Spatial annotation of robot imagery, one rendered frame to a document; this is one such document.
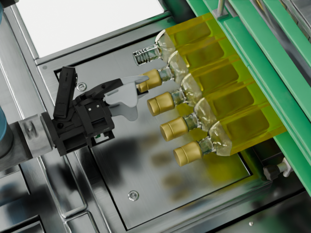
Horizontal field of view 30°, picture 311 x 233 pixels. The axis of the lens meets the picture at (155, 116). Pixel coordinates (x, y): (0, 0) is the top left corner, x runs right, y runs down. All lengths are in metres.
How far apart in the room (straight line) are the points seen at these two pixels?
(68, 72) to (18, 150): 0.18
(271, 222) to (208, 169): 0.16
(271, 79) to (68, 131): 0.38
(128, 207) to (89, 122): 0.20
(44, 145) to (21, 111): 0.23
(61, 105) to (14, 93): 0.24
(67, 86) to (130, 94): 0.12
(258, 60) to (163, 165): 0.29
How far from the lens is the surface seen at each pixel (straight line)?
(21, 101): 1.30
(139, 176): 1.18
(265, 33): 1.05
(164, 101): 1.10
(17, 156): 1.08
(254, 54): 1.11
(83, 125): 1.07
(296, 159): 1.12
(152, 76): 1.12
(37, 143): 1.07
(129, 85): 1.09
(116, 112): 1.14
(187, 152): 1.05
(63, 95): 1.11
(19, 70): 1.34
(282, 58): 1.02
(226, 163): 1.20
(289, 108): 1.06
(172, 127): 1.07
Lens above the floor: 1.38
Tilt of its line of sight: 12 degrees down
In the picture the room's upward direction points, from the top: 112 degrees counter-clockwise
